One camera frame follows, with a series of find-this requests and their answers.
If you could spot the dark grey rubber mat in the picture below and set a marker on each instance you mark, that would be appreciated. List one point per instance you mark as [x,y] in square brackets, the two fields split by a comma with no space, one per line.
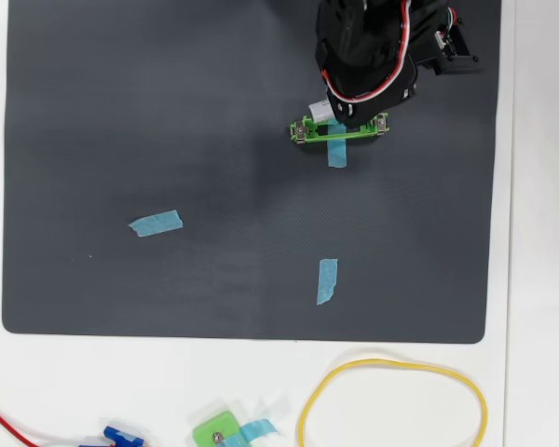
[167,116]

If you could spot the small green plastic block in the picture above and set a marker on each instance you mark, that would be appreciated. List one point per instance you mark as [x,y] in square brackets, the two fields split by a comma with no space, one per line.
[214,426]

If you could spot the yellow rubber band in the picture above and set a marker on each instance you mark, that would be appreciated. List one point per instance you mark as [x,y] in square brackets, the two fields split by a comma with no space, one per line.
[377,360]

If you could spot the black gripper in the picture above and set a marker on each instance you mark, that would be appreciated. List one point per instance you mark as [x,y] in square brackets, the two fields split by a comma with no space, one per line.
[360,113]

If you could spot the long blue masking tape strip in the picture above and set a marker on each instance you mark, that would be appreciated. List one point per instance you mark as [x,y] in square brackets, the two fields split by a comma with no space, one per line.
[337,156]

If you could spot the white AA battery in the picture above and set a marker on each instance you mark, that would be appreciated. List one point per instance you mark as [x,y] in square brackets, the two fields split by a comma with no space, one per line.
[317,109]

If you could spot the blue clip connector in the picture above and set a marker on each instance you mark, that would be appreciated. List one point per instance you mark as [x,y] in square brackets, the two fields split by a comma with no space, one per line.
[116,434]

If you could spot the green battery holder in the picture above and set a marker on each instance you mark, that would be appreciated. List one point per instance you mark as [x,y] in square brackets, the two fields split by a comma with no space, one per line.
[314,136]

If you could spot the blue masking tape piece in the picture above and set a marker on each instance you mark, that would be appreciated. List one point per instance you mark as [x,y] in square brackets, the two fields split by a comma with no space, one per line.
[156,222]
[256,428]
[327,281]

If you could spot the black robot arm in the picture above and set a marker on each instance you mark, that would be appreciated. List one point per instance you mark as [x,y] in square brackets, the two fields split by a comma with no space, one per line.
[424,28]

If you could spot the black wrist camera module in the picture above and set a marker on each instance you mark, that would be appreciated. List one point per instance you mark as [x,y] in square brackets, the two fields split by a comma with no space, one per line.
[456,51]

